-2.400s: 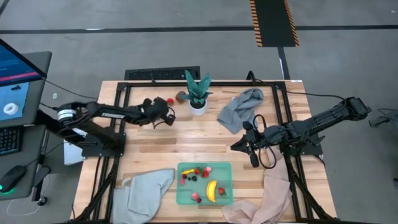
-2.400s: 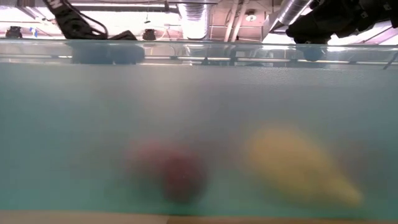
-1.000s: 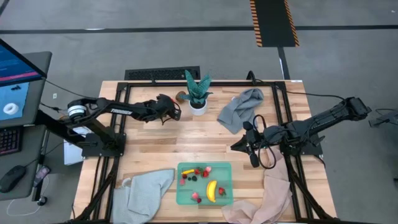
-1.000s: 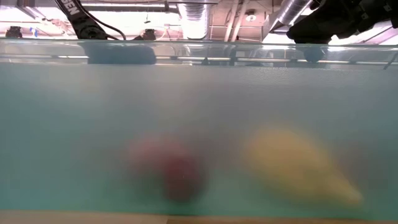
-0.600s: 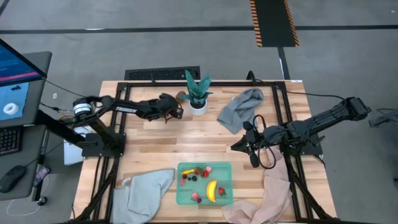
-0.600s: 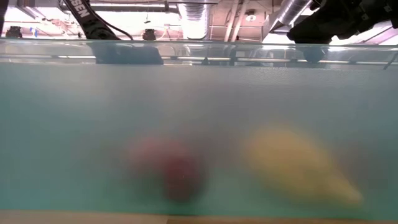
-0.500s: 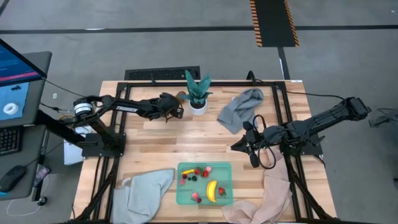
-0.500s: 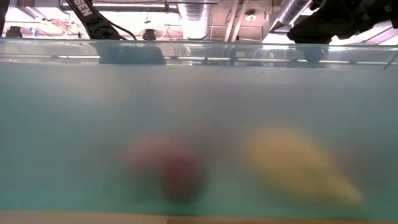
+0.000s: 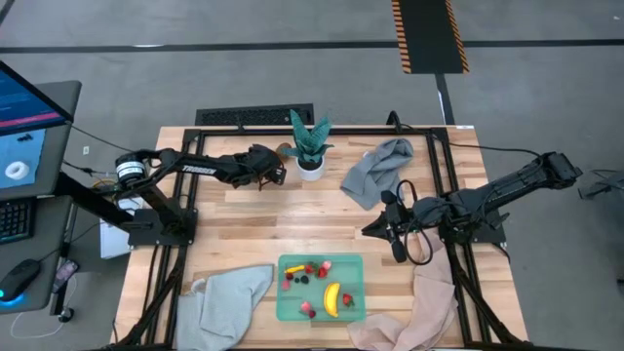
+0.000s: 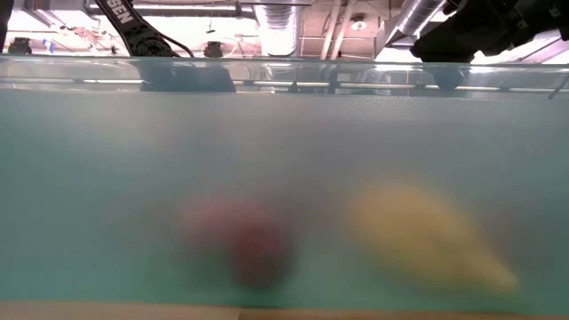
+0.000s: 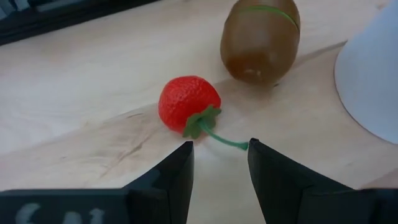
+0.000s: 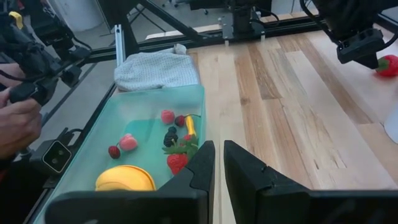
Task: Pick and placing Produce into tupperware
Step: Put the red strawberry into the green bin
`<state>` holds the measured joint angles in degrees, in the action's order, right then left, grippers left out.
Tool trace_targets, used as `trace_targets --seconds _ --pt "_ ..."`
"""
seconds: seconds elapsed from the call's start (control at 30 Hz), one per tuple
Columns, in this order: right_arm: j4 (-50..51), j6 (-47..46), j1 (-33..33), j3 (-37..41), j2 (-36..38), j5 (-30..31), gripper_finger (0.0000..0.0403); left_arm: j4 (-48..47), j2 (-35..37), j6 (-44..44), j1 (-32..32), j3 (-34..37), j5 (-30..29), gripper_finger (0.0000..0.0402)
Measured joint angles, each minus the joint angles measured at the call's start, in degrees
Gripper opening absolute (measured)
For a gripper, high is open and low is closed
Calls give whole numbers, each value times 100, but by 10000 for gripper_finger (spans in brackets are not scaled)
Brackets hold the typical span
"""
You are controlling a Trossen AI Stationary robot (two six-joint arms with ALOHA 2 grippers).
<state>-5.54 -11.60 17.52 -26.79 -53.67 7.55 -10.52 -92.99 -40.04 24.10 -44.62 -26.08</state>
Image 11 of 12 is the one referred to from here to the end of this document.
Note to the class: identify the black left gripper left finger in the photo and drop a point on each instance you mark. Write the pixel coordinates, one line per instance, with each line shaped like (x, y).
(140, 205)

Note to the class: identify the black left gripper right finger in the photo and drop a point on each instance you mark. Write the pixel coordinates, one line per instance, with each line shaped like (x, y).
(295, 202)

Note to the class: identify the red strawberry with long stem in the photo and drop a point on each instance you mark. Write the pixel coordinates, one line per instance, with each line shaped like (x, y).
(183, 99)

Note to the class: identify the white plant pot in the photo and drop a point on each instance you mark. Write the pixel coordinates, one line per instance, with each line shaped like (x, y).
(373, 77)

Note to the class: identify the brown toy kiwi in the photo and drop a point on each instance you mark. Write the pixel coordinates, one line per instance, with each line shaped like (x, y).
(258, 46)

